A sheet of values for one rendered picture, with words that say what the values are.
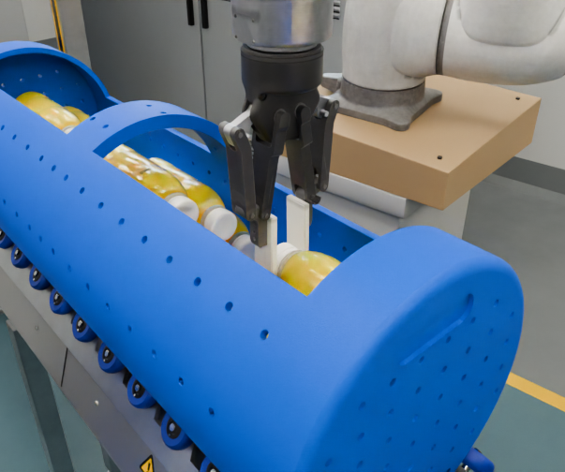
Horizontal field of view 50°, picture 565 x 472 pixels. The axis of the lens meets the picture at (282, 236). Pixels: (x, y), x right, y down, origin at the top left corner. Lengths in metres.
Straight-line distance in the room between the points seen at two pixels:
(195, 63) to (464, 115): 1.90
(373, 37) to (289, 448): 0.79
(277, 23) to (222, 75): 2.28
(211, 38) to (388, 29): 1.79
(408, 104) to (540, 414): 1.29
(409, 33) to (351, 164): 0.23
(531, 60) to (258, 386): 0.76
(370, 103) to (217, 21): 1.69
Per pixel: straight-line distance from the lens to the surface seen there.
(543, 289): 2.72
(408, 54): 1.08
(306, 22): 0.53
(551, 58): 1.06
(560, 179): 3.49
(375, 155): 1.05
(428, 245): 0.46
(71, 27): 1.74
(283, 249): 0.65
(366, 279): 0.43
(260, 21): 0.53
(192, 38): 2.89
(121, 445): 0.81
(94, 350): 0.84
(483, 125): 1.16
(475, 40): 1.05
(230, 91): 2.78
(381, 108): 1.12
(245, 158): 0.56
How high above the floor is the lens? 1.47
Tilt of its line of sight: 31 degrees down
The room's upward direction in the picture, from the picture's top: straight up
